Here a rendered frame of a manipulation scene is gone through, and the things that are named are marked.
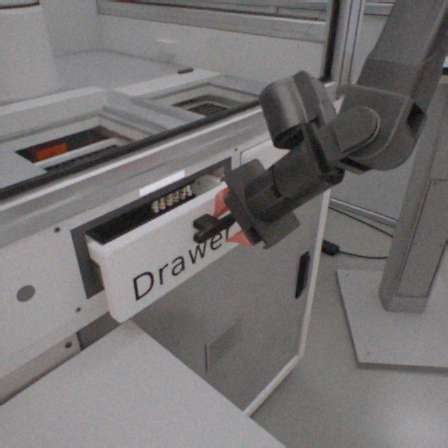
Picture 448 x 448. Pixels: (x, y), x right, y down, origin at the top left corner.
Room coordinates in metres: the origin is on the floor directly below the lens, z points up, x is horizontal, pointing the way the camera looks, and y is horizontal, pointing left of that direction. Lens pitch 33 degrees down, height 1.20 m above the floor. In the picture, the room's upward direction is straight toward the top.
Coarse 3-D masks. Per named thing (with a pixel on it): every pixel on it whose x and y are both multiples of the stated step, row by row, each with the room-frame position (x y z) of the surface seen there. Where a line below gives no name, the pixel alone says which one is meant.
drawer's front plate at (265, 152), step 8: (264, 144) 0.67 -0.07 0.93; (248, 152) 0.63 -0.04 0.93; (256, 152) 0.64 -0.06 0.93; (264, 152) 0.65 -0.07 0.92; (272, 152) 0.67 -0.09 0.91; (280, 152) 0.69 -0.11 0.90; (288, 152) 0.71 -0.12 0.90; (248, 160) 0.62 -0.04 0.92; (264, 160) 0.66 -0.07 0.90; (272, 160) 0.67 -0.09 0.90
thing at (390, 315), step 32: (416, 160) 1.24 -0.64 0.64; (416, 192) 1.17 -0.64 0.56; (416, 224) 1.15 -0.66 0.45; (416, 256) 1.14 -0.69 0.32; (352, 288) 1.28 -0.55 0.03; (384, 288) 1.20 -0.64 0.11; (416, 288) 1.14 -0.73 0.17; (352, 320) 1.11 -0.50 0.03; (384, 320) 1.10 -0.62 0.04; (416, 320) 1.10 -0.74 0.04; (384, 352) 0.95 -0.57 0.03; (416, 352) 0.95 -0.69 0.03
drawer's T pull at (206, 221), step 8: (208, 216) 0.46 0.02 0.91; (232, 216) 0.46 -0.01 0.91; (200, 224) 0.44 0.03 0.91; (208, 224) 0.44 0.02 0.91; (216, 224) 0.44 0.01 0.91; (224, 224) 0.44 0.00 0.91; (200, 232) 0.42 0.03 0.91; (208, 232) 0.42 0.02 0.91; (216, 232) 0.43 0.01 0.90; (200, 240) 0.41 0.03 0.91
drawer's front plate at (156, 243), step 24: (216, 192) 0.50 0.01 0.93; (168, 216) 0.43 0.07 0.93; (192, 216) 0.45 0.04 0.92; (120, 240) 0.38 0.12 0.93; (144, 240) 0.39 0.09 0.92; (168, 240) 0.42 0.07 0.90; (192, 240) 0.45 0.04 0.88; (120, 264) 0.37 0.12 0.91; (144, 264) 0.39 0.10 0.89; (168, 264) 0.42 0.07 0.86; (120, 288) 0.36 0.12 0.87; (144, 288) 0.39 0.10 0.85; (168, 288) 0.41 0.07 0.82; (120, 312) 0.36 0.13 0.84
